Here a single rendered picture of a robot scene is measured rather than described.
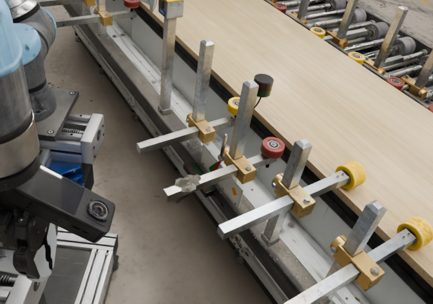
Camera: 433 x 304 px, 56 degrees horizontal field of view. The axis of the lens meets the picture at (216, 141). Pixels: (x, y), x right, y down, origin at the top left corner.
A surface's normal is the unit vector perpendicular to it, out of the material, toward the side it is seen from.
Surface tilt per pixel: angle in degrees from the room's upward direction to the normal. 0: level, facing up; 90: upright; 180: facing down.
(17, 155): 90
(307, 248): 0
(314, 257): 0
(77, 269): 0
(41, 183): 33
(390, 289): 90
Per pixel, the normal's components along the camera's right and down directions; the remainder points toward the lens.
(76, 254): 0.13, -0.75
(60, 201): 0.65, -0.59
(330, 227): -0.83, 0.27
